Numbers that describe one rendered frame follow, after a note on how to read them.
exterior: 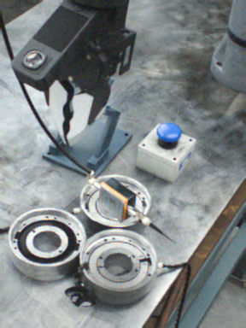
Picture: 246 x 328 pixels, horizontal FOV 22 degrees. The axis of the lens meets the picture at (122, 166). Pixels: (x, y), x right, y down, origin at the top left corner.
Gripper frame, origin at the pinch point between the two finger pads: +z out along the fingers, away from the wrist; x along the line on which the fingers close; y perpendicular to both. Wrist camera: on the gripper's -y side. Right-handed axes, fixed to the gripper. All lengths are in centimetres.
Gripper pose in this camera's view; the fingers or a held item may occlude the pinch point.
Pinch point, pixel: (67, 138)
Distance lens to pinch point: 82.4
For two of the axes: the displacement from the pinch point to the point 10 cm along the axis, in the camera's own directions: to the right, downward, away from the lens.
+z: -1.6, 7.9, 5.9
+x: -8.5, -4.1, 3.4
